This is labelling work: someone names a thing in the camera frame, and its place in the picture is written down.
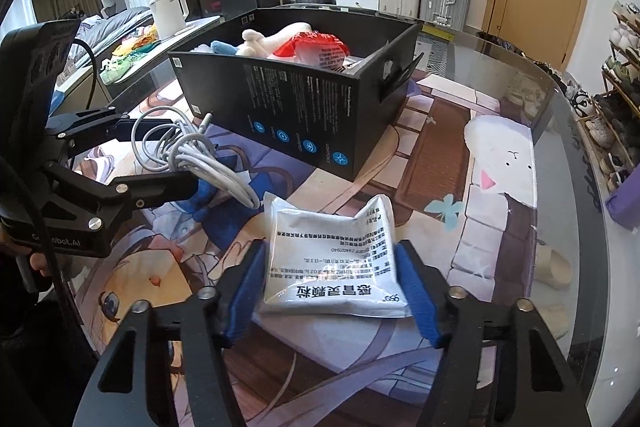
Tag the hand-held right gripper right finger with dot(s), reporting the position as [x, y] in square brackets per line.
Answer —
[420, 292]

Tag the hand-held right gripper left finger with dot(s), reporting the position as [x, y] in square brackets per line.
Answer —
[245, 292]

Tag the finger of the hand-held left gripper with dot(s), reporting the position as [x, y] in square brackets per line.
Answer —
[150, 189]
[115, 127]

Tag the white printed packet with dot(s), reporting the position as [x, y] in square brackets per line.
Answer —
[330, 247]

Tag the black cardboard box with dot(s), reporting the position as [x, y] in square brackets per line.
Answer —
[300, 117]

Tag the white and blue plush toy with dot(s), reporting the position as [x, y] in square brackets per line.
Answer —
[295, 34]

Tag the red and white plastic bag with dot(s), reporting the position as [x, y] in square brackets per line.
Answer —
[320, 49]

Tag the person's left hand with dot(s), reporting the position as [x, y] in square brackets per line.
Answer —
[39, 263]

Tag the pile of snack packets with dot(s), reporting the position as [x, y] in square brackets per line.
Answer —
[125, 62]

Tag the bed with grey bedding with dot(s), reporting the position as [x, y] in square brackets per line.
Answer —
[115, 29]

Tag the white electric kettle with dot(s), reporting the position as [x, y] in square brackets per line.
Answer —
[167, 14]

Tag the grey side table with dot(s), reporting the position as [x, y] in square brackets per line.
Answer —
[197, 26]

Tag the beige slipper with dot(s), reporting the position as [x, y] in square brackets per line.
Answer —
[557, 319]
[552, 267]

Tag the printed table mat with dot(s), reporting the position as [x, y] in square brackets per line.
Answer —
[425, 147]

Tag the purple bag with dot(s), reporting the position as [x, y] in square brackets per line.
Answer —
[625, 207]

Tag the pile of sneakers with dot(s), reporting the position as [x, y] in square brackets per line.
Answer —
[570, 89]

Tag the wooden shoe rack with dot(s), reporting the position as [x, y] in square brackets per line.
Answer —
[600, 99]

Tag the rows of shoes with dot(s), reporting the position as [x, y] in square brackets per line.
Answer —
[617, 67]

